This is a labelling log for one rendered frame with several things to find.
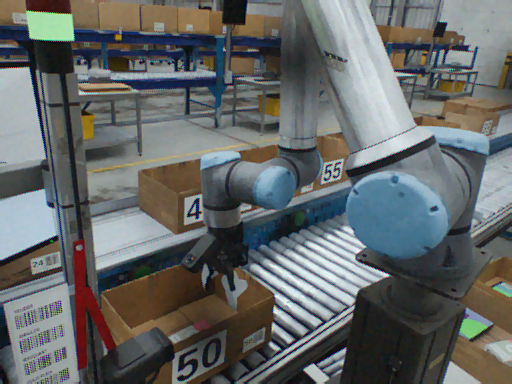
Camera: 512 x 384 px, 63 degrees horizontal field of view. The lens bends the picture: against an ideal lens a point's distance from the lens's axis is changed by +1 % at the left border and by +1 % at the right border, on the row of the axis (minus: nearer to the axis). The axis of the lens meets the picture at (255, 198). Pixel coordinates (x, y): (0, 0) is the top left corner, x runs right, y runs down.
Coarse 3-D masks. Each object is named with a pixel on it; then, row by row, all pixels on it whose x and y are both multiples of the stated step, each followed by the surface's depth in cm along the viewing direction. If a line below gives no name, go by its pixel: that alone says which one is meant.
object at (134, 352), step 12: (144, 336) 76; (156, 336) 77; (120, 348) 73; (132, 348) 73; (144, 348) 73; (156, 348) 74; (168, 348) 75; (108, 360) 72; (120, 360) 71; (132, 360) 71; (144, 360) 72; (156, 360) 73; (168, 360) 76; (108, 372) 70; (120, 372) 70; (132, 372) 71; (144, 372) 72
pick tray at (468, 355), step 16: (464, 304) 146; (480, 304) 142; (496, 304) 137; (496, 320) 138; (480, 336) 133; (496, 336) 133; (464, 352) 118; (480, 352) 114; (464, 368) 119; (480, 368) 115; (496, 368) 111
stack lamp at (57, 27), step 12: (36, 0) 49; (48, 0) 50; (60, 0) 50; (36, 12) 50; (48, 12) 50; (60, 12) 51; (36, 24) 50; (48, 24) 50; (60, 24) 51; (72, 24) 53; (36, 36) 51; (48, 36) 51; (60, 36) 52; (72, 36) 53
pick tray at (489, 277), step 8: (504, 256) 164; (488, 264) 158; (496, 264) 162; (504, 264) 165; (488, 272) 161; (496, 272) 165; (504, 272) 165; (480, 280) 159; (488, 280) 163; (496, 280) 164; (504, 280) 164; (480, 288) 145; (488, 288) 143; (496, 296) 141; (504, 296) 139
